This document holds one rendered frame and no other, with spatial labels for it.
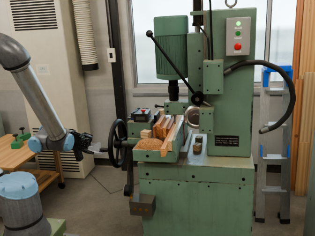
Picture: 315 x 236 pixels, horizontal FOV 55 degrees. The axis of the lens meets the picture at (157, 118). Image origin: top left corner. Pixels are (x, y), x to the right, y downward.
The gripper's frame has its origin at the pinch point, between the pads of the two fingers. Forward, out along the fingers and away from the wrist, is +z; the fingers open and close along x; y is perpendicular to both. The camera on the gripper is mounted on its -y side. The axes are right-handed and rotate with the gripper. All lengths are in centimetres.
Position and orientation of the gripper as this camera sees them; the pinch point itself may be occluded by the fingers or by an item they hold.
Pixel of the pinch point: (101, 153)
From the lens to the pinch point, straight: 175.1
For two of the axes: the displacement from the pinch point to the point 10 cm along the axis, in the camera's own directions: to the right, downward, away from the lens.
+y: 2.8, -8.9, -3.6
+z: 9.4, 3.4, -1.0
